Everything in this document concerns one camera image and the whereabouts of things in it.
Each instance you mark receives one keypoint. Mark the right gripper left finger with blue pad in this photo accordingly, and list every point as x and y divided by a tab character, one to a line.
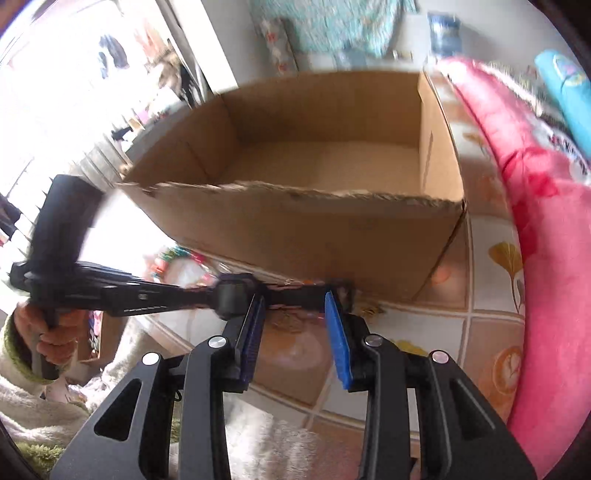
128	436

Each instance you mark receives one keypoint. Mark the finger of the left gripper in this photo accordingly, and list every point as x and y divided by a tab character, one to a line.
233	294

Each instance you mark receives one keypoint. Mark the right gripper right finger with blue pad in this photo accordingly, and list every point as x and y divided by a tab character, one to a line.
461	435

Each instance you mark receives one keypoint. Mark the left hand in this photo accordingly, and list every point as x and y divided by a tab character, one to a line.
57	344

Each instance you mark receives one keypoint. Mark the pink floral quilt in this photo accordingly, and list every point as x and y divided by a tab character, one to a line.
550	203

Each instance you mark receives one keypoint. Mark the cream fleece blanket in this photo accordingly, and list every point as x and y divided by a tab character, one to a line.
259	445

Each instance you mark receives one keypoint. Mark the brown cardboard box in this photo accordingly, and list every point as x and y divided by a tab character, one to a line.
349	175

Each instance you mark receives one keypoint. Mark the teal floral hanging cloth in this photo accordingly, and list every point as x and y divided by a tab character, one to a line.
336	25

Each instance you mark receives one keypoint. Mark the blue water jug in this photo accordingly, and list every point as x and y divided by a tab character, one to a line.
445	34

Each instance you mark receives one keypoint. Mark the light blue pillow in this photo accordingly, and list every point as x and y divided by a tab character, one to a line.
569	86

